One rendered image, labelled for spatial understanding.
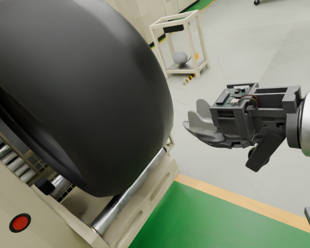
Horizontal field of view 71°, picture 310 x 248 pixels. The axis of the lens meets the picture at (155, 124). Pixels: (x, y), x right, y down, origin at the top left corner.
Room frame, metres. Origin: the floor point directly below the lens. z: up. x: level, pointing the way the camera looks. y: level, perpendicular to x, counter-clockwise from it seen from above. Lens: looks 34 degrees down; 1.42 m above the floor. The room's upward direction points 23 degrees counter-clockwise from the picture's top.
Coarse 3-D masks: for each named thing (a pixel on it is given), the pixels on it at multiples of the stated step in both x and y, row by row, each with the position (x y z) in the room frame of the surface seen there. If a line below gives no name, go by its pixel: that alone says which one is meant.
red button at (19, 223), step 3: (15, 219) 0.37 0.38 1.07; (18, 219) 0.37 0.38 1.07; (21, 219) 0.37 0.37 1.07; (24, 219) 0.37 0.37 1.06; (27, 219) 0.37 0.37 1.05; (15, 222) 0.36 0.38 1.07; (18, 222) 0.36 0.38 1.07; (21, 222) 0.36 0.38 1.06; (24, 222) 0.37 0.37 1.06; (27, 222) 0.37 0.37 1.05; (15, 225) 0.36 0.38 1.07; (18, 225) 0.36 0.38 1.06; (21, 225) 0.36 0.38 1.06; (24, 225) 0.36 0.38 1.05; (15, 228) 0.36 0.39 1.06; (18, 228) 0.36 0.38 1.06; (21, 228) 0.36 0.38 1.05
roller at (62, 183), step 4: (60, 180) 0.63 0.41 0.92; (64, 180) 0.63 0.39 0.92; (56, 184) 0.62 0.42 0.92; (60, 184) 0.62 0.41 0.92; (64, 184) 0.62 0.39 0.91; (68, 184) 0.63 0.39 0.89; (56, 188) 0.60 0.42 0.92; (60, 188) 0.61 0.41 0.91; (64, 188) 0.61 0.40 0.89; (52, 192) 0.59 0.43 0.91; (56, 192) 0.59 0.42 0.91; (60, 192) 0.60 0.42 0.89; (56, 196) 0.59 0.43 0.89
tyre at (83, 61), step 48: (0, 0) 0.57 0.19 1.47; (48, 0) 0.53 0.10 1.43; (96, 0) 0.54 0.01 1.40; (0, 48) 0.42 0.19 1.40; (48, 48) 0.41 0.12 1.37; (96, 48) 0.44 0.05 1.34; (144, 48) 0.48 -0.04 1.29; (0, 96) 0.75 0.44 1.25; (48, 96) 0.37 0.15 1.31; (96, 96) 0.37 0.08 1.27; (144, 96) 0.42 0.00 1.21; (48, 144) 0.73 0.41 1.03; (96, 144) 0.34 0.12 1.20; (144, 144) 0.39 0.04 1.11; (96, 192) 0.41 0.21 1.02
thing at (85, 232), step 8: (40, 192) 0.58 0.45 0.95; (48, 200) 0.52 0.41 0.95; (56, 200) 0.58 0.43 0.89; (56, 208) 0.48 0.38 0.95; (64, 208) 0.46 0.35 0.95; (64, 216) 0.44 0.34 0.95; (72, 216) 0.42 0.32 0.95; (72, 224) 0.40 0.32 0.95; (80, 224) 0.39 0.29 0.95; (80, 232) 0.36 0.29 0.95; (88, 232) 0.35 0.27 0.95; (96, 232) 0.35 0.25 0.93; (88, 240) 0.33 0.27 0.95; (96, 240) 0.33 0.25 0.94
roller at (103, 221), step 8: (160, 152) 0.57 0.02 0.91; (152, 160) 0.54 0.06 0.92; (152, 168) 0.53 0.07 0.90; (144, 176) 0.50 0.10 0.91; (136, 184) 0.48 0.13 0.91; (128, 192) 0.46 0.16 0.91; (112, 200) 0.44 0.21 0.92; (120, 200) 0.44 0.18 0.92; (128, 200) 0.45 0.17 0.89; (104, 208) 0.43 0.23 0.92; (112, 208) 0.42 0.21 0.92; (120, 208) 0.42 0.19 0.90; (104, 216) 0.40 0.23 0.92; (112, 216) 0.40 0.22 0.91; (96, 224) 0.39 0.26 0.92; (104, 224) 0.39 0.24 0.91
